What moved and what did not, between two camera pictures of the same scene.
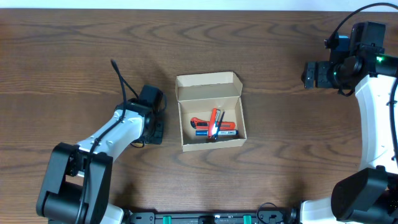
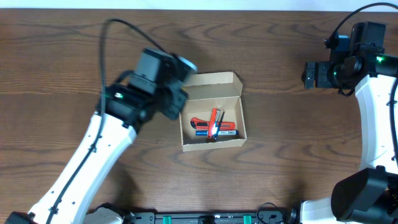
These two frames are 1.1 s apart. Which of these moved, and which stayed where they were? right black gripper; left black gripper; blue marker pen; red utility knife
Moved: left black gripper
Stayed: right black gripper; blue marker pen; red utility knife
